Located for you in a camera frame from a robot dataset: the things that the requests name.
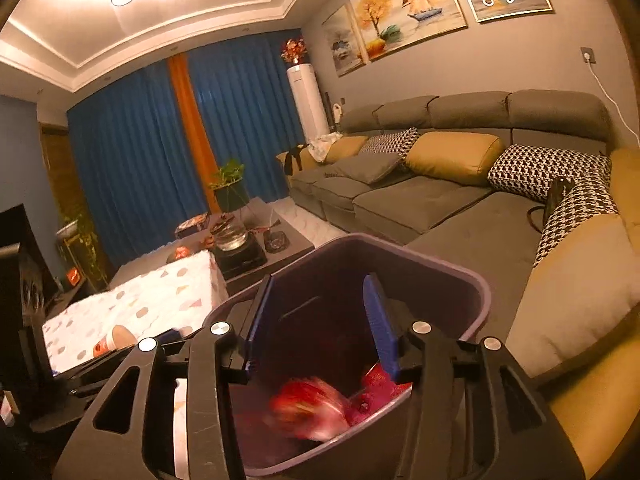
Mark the glass kettle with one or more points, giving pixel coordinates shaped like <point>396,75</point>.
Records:
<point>232,239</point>

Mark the houndstooth cushion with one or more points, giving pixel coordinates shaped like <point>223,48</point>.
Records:
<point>390,141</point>
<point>545,172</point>
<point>580,220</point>

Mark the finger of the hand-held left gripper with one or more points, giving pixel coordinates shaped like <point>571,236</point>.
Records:
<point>100,372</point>

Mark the red gold flower arrangement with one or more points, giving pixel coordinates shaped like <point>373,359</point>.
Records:
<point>293,50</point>

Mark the white clothing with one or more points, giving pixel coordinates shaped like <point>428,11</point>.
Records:
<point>325,146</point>

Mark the grey television cabinet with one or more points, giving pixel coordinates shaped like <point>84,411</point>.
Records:
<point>85,292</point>

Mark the dark coffee table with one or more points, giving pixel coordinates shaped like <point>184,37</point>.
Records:
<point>290,260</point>

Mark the black clothing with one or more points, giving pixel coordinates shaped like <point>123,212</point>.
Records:
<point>295,160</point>

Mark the blue curtain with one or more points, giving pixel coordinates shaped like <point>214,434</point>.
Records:
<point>250,110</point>
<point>130,160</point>

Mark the wall socket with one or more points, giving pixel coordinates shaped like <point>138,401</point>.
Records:
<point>588,56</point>

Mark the black pole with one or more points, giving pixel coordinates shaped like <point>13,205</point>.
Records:
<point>327,110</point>

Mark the grey plastic waste bin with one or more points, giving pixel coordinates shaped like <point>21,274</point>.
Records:
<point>325,270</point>

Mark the red foil snack bag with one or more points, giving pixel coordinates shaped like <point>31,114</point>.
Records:
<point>310,407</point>

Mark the tree and sailboat painting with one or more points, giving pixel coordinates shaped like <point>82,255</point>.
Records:
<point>405,12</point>

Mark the potted plant on gold stand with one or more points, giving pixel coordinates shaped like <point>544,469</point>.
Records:
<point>77,240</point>

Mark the grey sofa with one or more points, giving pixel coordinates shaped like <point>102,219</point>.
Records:
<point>425,205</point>

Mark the white handheld device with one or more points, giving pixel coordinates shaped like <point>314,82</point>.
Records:
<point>338,111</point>

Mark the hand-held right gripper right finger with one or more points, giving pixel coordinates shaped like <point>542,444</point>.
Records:
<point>378,330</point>

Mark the black tea stove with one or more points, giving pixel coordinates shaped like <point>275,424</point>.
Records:
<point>242,260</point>

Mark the red white paper bag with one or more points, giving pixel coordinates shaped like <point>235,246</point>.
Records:
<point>382,377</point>

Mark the dark ashtray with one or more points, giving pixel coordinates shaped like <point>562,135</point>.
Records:
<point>277,242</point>

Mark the orange curtain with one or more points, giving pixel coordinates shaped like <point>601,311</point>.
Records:
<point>192,115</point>

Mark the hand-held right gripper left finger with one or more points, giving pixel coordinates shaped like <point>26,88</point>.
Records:
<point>261,322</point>

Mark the flat printed box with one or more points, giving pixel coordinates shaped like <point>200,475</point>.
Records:
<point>192,226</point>

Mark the potted plant in black pot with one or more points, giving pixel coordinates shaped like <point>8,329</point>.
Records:
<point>230,185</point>

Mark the white standing air conditioner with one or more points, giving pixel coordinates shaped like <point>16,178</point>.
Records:
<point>310,102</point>

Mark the small orange figure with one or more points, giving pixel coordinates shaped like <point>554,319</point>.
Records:
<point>182,253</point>

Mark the small landscape painting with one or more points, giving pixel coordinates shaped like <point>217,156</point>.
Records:
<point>345,42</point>

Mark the patterned white tablecloth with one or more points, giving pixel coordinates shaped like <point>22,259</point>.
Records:
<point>150,295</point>

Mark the black television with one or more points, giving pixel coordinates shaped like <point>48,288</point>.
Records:
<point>25,240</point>

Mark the peach paper cup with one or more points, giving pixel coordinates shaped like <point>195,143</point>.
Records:
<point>116,341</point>

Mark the large yellow cushion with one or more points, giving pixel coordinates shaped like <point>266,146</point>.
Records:
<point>575,300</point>
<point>600,420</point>

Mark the grey cushion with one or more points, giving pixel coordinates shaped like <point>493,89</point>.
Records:
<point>372,167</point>

